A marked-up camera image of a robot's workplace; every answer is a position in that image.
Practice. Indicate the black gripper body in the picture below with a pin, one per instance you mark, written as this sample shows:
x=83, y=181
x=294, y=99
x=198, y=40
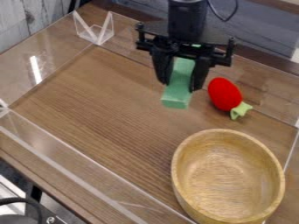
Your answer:
x=213, y=44

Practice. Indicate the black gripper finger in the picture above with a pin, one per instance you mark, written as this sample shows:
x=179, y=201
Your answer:
x=163, y=66
x=199, y=73

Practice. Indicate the green rectangular block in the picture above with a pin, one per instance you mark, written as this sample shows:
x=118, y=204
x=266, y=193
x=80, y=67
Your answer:
x=177, y=94

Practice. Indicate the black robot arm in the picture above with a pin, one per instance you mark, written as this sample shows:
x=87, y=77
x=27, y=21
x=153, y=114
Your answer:
x=186, y=37

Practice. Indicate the brown wooden bowl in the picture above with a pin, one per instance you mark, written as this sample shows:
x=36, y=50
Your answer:
x=227, y=178

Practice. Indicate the red plush strawberry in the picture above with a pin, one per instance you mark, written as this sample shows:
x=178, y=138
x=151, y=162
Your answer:
x=227, y=98

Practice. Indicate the black table leg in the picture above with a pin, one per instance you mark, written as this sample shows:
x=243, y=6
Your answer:
x=35, y=192

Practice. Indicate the clear acrylic corner bracket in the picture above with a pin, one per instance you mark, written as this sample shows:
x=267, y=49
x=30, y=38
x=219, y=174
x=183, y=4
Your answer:
x=95, y=34

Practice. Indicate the clear acrylic tray wall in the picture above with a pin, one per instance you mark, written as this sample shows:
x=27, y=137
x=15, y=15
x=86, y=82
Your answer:
x=88, y=133

